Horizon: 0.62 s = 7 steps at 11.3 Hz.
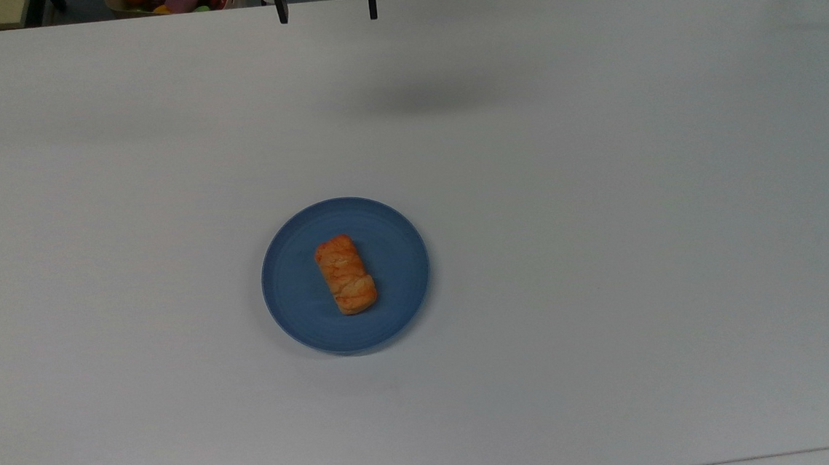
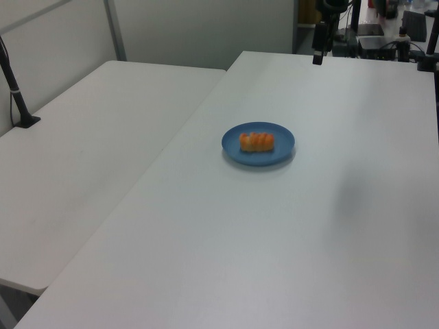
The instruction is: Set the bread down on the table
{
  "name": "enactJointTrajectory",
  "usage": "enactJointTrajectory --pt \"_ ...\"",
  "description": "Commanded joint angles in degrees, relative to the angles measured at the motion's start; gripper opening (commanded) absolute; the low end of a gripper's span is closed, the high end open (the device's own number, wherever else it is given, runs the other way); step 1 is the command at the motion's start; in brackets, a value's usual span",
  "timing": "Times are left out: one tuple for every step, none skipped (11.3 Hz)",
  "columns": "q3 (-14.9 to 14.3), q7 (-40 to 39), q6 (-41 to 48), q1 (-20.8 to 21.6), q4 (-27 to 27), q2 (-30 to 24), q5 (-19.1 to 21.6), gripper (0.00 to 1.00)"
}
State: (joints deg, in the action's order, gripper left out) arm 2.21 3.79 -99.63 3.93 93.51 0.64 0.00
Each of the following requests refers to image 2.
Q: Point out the orange twisted bread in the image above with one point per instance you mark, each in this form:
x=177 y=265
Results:
x=256 y=142

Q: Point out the black office chair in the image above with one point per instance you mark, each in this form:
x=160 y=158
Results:
x=414 y=24

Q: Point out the black clamp camera stand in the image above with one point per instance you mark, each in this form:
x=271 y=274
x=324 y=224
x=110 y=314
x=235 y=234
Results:
x=428 y=51

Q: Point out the grey partition frame post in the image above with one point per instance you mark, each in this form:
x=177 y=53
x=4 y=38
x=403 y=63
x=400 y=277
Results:
x=116 y=31

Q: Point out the blue round plate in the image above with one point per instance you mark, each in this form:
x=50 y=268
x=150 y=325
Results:
x=233 y=145

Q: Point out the black upright stand pole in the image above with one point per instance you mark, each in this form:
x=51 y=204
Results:
x=355 y=24

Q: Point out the black camera pole with base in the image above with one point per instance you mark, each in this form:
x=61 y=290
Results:
x=15 y=99

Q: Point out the grey electronics box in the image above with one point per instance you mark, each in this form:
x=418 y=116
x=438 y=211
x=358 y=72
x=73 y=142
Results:
x=377 y=46

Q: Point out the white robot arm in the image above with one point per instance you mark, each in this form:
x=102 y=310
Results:
x=332 y=5

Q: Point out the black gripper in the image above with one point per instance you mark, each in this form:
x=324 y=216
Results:
x=319 y=36

